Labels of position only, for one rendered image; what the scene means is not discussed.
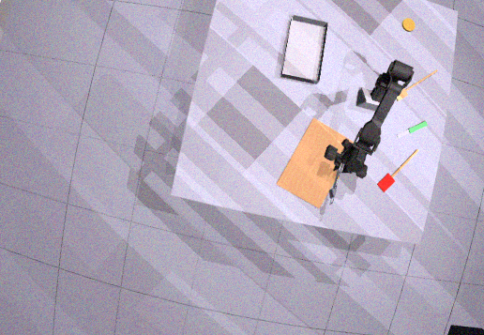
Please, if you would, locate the light wooden board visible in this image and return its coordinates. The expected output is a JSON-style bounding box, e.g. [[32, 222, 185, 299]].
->
[[277, 118, 345, 208]]

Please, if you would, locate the yellow round disc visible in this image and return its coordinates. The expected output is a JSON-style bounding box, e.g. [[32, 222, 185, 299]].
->
[[402, 18, 415, 32]]

